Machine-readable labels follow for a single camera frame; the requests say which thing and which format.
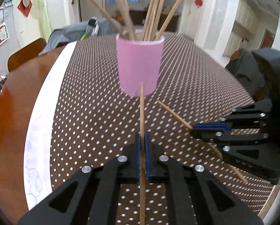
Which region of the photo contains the dark wooden desk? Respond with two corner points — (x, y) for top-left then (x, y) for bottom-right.
(129, 9), (180, 33)

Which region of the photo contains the brown polka dot mat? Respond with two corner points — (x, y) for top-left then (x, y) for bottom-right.
(38, 33), (272, 224)

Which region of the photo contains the red diamond wall decoration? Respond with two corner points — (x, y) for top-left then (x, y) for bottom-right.
(17, 0), (33, 17)

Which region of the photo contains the dark jacket on chair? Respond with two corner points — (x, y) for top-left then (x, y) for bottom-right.
(225, 48), (269, 102)

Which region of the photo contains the green curtain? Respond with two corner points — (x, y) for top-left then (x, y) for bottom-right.
(37, 0), (52, 41)

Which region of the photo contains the white wall cabinet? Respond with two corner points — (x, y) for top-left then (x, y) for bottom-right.
(216, 0), (259, 57)

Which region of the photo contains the pink cylindrical cup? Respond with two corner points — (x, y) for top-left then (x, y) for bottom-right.
(116, 35), (165, 97)

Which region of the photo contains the brown wooden chair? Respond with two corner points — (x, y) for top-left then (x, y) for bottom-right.
(7, 38), (46, 72)

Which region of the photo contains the grey jacket on chair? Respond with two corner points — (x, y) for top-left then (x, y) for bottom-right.
(39, 17), (118, 55)

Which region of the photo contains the wooden chopstick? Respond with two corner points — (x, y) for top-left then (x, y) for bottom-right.
(89, 0), (123, 34)
(157, 100), (248, 184)
(139, 83), (146, 225)
(155, 0), (183, 41)

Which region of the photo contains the beige refrigerator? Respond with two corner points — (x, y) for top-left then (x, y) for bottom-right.
(79, 0), (106, 21)

